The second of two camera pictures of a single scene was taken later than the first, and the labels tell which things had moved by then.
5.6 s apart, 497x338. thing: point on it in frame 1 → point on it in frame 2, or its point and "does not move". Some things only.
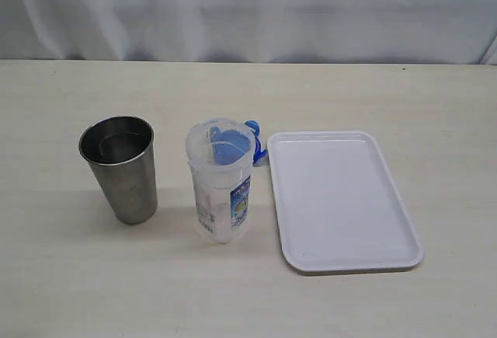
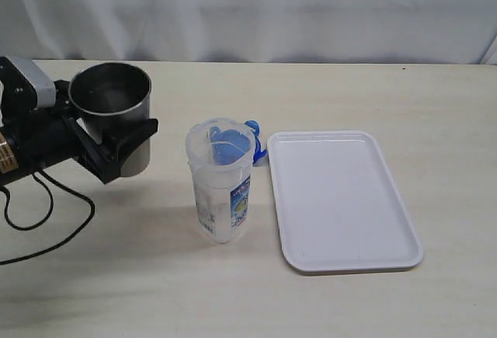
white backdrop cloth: (370, 14) does not move
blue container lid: (229, 147) does not move
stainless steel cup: (121, 151) → (112, 96)
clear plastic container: (220, 154) does not move
